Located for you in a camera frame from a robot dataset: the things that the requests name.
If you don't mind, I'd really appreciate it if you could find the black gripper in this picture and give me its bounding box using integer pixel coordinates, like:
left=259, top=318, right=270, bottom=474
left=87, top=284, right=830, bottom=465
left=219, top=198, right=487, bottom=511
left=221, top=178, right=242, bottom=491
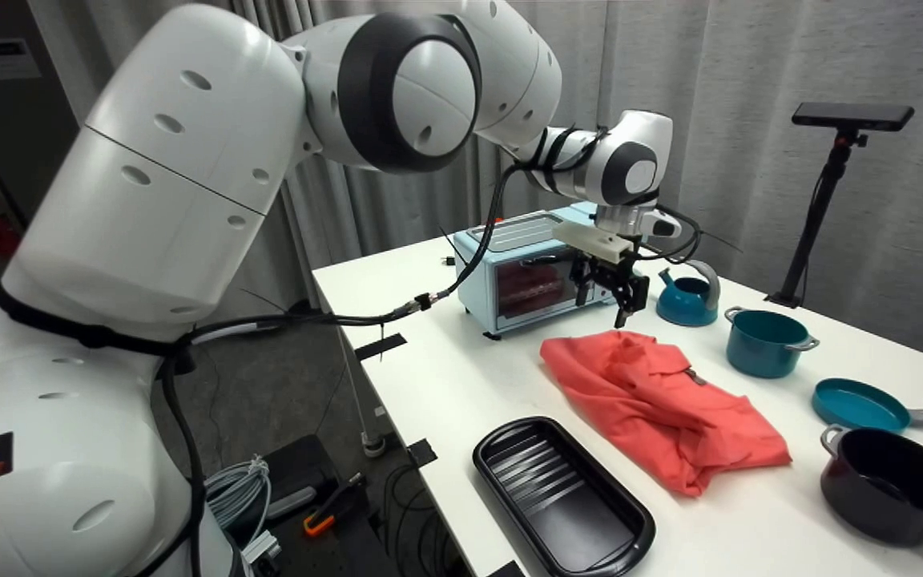
left=569, top=254, right=655, bottom=332

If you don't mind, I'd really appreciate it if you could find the orange printed shirt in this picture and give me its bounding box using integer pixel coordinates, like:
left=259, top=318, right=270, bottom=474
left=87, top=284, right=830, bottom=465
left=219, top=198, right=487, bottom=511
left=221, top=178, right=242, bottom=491
left=539, top=327, right=793, bottom=502

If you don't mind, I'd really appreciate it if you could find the teal toy kettle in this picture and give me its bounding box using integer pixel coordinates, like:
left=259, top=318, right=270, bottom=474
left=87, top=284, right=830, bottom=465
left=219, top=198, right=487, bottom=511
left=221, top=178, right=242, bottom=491
left=655, top=258, right=724, bottom=332

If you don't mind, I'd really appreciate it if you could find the light blue toaster oven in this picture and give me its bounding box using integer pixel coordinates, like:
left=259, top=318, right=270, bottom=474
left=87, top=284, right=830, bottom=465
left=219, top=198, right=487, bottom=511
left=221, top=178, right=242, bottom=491
left=449, top=198, right=637, bottom=344

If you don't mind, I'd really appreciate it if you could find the teal toy pot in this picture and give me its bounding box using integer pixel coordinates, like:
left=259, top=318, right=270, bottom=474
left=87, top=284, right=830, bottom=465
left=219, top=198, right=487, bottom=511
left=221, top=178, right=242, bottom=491
left=721, top=306, right=819, bottom=381

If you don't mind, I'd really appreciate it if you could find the black ribbed tray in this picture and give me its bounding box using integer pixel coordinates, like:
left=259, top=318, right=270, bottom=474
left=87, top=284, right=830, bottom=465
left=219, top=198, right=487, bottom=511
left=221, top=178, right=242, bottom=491
left=468, top=414, right=660, bottom=577

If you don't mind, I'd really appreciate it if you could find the small black tape square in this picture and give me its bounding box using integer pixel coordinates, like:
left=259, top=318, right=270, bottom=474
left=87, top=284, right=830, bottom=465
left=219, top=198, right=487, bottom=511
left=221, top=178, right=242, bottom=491
left=405, top=438, right=443, bottom=472

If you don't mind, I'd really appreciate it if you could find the long black tape strip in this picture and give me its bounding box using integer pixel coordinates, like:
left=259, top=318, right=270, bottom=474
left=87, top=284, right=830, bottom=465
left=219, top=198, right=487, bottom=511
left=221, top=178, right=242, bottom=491
left=352, top=332, right=410, bottom=362

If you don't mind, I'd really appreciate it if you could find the teal bowl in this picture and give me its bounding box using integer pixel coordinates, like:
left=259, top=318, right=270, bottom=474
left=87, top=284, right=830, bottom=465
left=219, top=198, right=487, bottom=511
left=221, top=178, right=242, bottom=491
left=806, top=376, right=923, bottom=438

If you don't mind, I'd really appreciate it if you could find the black toy pot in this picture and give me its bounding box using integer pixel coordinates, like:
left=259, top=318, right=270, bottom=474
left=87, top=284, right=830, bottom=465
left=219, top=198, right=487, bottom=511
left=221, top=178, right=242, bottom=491
left=816, top=423, right=923, bottom=552

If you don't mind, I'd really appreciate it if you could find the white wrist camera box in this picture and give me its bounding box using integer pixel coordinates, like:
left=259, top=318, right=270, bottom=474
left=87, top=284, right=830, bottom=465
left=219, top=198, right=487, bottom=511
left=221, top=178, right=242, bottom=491
left=548, top=217, right=637, bottom=268

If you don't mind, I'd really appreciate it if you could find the black camera stand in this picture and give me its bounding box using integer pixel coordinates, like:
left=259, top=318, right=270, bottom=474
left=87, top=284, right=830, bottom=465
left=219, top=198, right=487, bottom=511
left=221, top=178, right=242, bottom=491
left=762, top=100, right=916, bottom=311

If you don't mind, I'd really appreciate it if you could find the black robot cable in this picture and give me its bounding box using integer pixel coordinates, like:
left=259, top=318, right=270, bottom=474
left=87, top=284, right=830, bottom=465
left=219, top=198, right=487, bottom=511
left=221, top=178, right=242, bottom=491
left=154, top=159, right=535, bottom=577

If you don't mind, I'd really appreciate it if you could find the orange handled clamp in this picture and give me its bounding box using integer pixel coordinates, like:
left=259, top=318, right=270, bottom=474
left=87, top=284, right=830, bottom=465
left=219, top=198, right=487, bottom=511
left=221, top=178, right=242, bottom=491
left=297, top=472, right=368, bottom=540

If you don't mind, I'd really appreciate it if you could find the grey coiled cable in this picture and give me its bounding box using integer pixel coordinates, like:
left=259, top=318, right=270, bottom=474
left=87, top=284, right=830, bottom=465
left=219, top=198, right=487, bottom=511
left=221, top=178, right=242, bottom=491
left=203, top=456, right=284, bottom=572

